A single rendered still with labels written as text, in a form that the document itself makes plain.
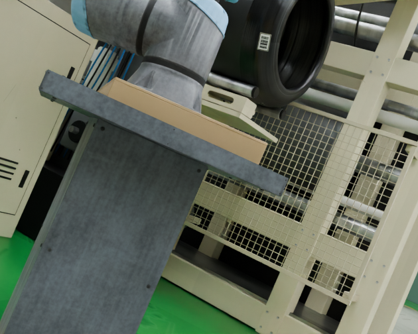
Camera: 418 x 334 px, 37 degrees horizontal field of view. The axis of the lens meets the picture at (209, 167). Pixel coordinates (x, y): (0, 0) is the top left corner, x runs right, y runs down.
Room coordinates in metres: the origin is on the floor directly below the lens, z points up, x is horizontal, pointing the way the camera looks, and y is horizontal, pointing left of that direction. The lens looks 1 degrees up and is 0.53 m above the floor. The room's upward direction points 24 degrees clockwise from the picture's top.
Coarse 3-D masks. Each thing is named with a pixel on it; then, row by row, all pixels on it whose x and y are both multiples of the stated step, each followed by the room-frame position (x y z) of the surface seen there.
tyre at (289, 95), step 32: (224, 0) 2.25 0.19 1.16; (256, 0) 2.19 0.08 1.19; (288, 0) 2.19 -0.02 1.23; (320, 0) 2.56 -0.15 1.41; (256, 32) 2.19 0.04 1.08; (288, 32) 2.72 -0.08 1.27; (320, 32) 2.63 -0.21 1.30; (224, 64) 2.32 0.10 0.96; (256, 64) 2.24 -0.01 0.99; (288, 64) 2.70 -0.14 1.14; (320, 64) 2.58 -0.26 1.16; (288, 96) 2.44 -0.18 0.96
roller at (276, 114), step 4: (220, 88) 2.68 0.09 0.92; (224, 100) 2.67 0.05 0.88; (228, 100) 2.65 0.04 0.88; (256, 104) 2.57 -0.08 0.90; (256, 108) 2.57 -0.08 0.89; (260, 108) 2.56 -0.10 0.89; (264, 108) 2.55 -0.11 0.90; (268, 108) 2.54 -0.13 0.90; (272, 108) 2.53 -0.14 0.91; (276, 108) 2.52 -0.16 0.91; (280, 108) 2.52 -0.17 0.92; (260, 112) 2.57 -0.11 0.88; (264, 112) 2.55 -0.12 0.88; (268, 112) 2.54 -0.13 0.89; (272, 112) 2.53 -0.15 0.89; (276, 112) 2.52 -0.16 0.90; (280, 112) 2.51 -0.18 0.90; (284, 112) 2.52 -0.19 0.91; (272, 116) 2.54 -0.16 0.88; (276, 116) 2.52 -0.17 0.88; (280, 116) 2.51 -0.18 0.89; (284, 116) 2.53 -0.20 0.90
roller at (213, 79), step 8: (208, 80) 2.37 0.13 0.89; (216, 80) 2.35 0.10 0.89; (224, 80) 2.33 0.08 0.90; (232, 80) 2.32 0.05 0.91; (224, 88) 2.35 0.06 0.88; (232, 88) 2.32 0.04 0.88; (240, 88) 2.29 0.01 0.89; (248, 88) 2.28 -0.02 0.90; (256, 88) 2.27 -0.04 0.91; (248, 96) 2.29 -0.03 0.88; (256, 96) 2.29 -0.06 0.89
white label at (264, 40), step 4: (260, 32) 2.18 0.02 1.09; (260, 36) 2.18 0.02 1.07; (264, 36) 2.18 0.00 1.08; (268, 36) 2.18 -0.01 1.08; (260, 40) 2.19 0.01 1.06; (264, 40) 2.18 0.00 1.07; (268, 40) 2.18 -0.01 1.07; (260, 44) 2.19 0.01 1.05; (264, 44) 2.19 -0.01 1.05; (268, 44) 2.19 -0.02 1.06; (260, 48) 2.20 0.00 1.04; (264, 48) 2.19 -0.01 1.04; (268, 48) 2.19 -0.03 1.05
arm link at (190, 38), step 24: (168, 0) 1.35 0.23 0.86; (192, 0) 1.32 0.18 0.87; (144, 24) 1.33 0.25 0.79; (168, 24) 1.32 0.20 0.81; (192, 24) 1.32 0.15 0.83; (216, 24) 1.34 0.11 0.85; (144, 48) 1.36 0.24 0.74; (168, 48) 1.32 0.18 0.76; (192, 48) 1.32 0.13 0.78; (216, 48) 1.37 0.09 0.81
